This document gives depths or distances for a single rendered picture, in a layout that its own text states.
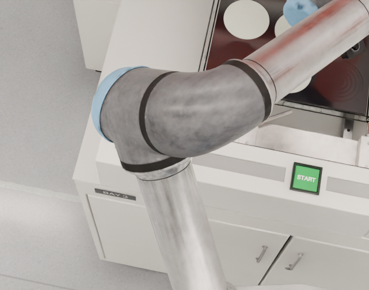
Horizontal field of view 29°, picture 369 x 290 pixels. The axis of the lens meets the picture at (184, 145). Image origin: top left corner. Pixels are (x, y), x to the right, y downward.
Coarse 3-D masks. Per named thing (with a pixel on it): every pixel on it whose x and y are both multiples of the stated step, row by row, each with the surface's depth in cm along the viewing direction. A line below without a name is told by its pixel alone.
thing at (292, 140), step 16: (272, 128) 150; (288, 128) 150; (256, 144) 148; (272, 144) 148; (288, 144) 148; (304, 144) 149; (320, 144) 149; (336, 144) 149; (352, 144) 149; (336, 160) 148; (352, 160) 148
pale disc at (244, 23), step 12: (240, 0) 159; (228, 12) 158; (240, 12) 158; (252, 12) 158; (264, 12) 158; (228, 24) 156; (240, 24) 157; (252, 24) 157; (264, 24) 157; (240, 36) 155; (252, 36) 156
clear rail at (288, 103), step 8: (280, 104) 150; (288, 104) 149; (296, 104) 149; (304, 104) 150; (320, 112) 149; (328, 112) 149; (336, 112) 149; (344, 112) 149; (360, 120) 149; (368, 120) 149
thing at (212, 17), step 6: (216, 0) 158; (216, 6) 158; (216, 12) 158; (210, 18) 157; (210, 24) 156; (210, 30) 155; (210, 36) 155; (204, 42) 154; (210, 42) 155; (204, 48) 154; (204, 60) 153; (204, 66) 152
